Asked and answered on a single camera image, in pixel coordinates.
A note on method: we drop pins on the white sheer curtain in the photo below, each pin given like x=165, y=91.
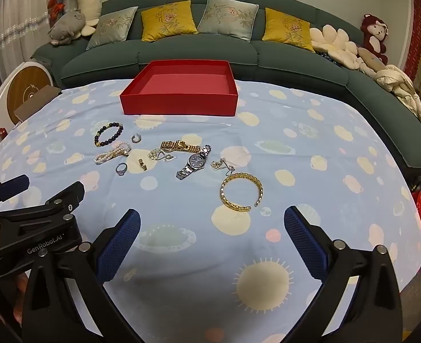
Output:
x=24, y=7

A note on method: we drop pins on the yellow floral pillow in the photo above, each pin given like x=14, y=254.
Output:
x=167, y=21
x=287, y=28

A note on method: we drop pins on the red bow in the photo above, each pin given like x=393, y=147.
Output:
x=57, y=9

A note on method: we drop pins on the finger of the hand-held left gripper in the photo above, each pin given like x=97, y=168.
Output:
x=65, y=194
x=15, y=183

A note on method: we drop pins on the grey pig plush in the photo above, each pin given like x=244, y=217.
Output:
x=67, y=26

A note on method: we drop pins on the small gold clasp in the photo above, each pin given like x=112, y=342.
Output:
x=141, y=163

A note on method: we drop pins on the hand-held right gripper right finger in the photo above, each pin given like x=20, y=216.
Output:
x=305, y=243

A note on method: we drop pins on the red object beside table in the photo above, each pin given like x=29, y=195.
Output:
x=420, y=207

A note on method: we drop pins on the red jewelry box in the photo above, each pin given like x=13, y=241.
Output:
x=182, y=85

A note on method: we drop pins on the cream flower cushion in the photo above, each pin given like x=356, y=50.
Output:
x=334, y=43

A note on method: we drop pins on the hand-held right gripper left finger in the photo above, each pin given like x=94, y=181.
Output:
x=119, y=246

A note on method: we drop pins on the red wall hanging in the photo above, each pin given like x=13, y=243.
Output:
x=416, y=32

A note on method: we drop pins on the red monkey plush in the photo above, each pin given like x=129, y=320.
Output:
x=375, y=39

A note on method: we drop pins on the gold cuff bangle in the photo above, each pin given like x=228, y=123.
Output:
x=239, y=175

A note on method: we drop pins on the silver watch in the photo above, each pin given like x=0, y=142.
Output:
x=196, y=160

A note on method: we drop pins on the gold watch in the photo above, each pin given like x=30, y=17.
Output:
x=174, y=145

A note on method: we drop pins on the teal sofa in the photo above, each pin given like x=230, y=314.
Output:
x=196, y=51

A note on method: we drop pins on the grey-blue floral pillow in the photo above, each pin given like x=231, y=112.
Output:
x=228, y=18
x=112, y=28

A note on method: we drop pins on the brown cardboard piece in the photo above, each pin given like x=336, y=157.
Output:
x=35, y=103

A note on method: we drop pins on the tan plush cushion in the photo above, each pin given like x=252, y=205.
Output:
x=371, y=60

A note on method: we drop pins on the white machine with wooden disc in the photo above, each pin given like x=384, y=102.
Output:
x=21, y=85

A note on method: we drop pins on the blue dotted tablecloth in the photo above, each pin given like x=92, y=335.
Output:
x=303, y=157

